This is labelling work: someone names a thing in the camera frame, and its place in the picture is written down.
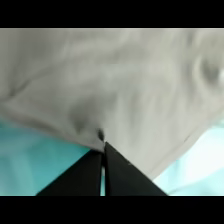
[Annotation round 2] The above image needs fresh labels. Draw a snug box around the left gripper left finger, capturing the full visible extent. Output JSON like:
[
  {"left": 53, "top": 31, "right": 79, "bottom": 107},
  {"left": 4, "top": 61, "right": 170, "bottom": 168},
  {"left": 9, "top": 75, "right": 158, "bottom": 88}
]
[{"left": 35, "top": 149, "right": 103, "bottom": 197}]

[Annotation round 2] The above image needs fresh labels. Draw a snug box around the brown garment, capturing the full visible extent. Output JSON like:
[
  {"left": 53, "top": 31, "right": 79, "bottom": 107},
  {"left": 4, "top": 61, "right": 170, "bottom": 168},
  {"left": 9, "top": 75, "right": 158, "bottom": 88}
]
[{"left": 0, "top": 27, "right": 224, "bottom": 181}]

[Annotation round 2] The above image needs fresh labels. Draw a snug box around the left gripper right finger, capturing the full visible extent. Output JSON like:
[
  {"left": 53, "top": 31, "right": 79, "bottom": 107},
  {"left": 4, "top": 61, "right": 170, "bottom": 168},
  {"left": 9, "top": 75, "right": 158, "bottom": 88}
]
[{"left": 103, "top": 141, "right": 168, "bottom": 197}]

